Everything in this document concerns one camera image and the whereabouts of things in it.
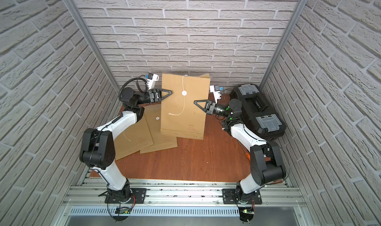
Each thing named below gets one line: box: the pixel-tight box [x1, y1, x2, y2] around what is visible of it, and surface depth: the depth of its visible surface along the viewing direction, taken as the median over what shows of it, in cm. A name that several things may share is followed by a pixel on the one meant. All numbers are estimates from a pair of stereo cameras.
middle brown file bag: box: [137, 102, 178, 155], surface depth 94 cm
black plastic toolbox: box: [229, 83, 287, 142], surface depth 87 cm
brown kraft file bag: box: [160, 73, 211, 140], surface depth 72 cm
